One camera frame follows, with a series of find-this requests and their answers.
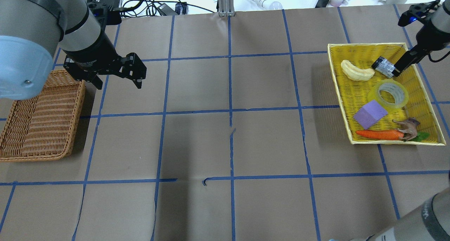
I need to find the pale croissant toy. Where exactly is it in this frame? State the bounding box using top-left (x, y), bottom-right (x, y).
top-left (341, 60), bottom-right (375, 81)

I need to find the yellow clear tape roll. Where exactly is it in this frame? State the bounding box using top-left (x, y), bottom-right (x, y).
top-left (368, 79), bottom-right (409, 113)

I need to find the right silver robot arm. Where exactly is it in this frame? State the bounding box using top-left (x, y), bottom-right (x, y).
top-left (393, 0), bottom-right (450, 77)

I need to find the green toy leaf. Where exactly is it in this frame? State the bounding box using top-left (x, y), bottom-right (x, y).
top-left (413, 131), bottom-right (430, 142)

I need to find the brown wicker basket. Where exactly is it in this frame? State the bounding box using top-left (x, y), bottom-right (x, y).
top-left (0, 70), bottom-right (86, 162)

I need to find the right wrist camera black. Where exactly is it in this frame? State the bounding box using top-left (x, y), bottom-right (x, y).
top-left (398, 0), bottom-right (442, 27)

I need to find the light bulb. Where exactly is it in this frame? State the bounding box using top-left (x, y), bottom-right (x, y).
top-left (254, 0), bottom-right (283, 10)

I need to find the orange toy carrot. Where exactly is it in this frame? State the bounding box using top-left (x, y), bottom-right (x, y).
top-left (355, 129), bottom-right (405, 141)

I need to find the small black labelled can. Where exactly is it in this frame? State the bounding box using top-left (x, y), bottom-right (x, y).
top-left (371, 56), bottom-right (396, 79)

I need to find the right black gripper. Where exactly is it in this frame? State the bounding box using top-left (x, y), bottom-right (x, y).
top-left (393, 47), bottom-right (422, 77)

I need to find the yellow woven basket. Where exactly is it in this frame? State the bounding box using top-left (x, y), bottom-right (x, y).
top-left (327, 43), bottom-right (446, 145)

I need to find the brown toy horse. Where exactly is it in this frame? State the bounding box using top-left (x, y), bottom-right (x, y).
top-left (392, 117), bottom-right (420, 141)

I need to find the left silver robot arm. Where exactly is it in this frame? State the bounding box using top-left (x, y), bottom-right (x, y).
top-left (0, 0), bottom-right (147, 100)

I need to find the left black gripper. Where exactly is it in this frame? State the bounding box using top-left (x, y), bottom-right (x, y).
top-left (63, 51), bottom-right (142, 90)

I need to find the purple foam cube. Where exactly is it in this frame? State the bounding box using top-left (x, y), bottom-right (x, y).
top-left (353, 100), bottom-right (388, 130)

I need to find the aluminium frame post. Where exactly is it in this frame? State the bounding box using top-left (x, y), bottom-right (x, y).
top-left (218, 0), bottom-right (235, 17)

